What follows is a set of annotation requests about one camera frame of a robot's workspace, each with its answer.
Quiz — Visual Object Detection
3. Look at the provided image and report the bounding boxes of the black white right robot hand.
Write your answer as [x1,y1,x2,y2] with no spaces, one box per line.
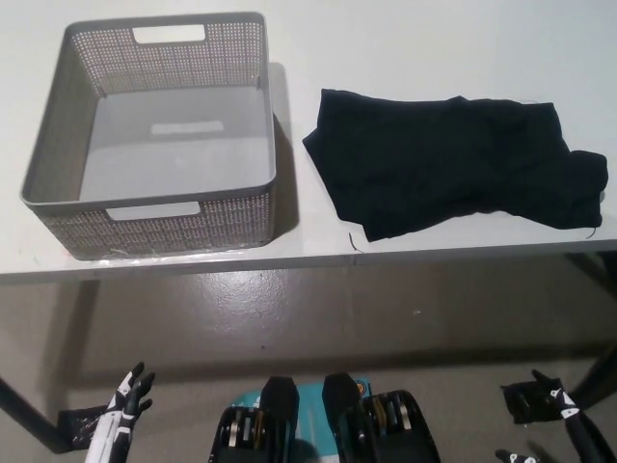
[495,368,612,463]

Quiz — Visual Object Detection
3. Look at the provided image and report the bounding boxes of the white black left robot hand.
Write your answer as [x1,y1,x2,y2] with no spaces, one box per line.
[84,361,156,463]

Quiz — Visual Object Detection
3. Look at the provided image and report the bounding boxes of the black t-shirt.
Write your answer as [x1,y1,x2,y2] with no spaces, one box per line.
[302,87,609,244]

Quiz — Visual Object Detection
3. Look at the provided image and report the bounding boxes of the black square floor pad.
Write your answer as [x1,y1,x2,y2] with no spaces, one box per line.
[56,407,106,454]
[499,380,565,425]

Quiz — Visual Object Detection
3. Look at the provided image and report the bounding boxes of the black table leg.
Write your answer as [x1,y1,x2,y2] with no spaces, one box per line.
[0,374,64,452]
[563,253,617,409]

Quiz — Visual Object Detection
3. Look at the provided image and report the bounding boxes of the black ribbed robot body block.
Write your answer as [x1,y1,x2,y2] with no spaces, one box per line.
[322,371,443,463]
[206,375,301,463]

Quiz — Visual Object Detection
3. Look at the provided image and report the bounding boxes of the grey perforated plastic basket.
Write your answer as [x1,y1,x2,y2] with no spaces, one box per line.
[17,12,280,262]

